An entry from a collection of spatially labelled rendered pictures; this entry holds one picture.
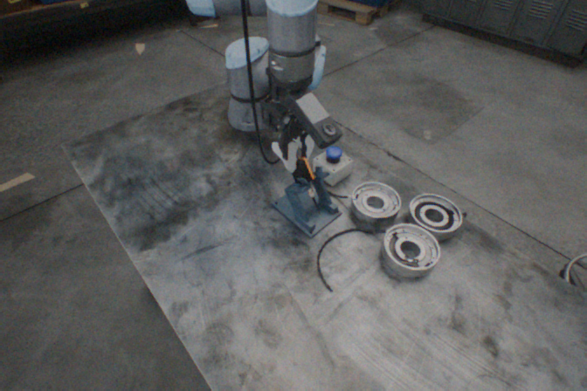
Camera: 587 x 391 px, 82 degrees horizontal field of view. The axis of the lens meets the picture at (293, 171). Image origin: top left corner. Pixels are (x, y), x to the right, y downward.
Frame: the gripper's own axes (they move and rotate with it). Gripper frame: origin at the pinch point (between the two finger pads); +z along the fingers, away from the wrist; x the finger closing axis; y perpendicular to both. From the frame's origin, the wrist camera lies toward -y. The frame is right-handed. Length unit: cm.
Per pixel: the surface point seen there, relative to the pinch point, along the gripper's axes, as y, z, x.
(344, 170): -1.6, 9.1, -13.7
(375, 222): -16.2, 9.5, -6.7
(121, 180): 35.5, 11.9, 27.0
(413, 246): -24.9, 10.3, -8.0
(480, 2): 98, 58, -336
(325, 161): 2.6, 7.5, -11.2
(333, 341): -26.0, 11.9, 16.8
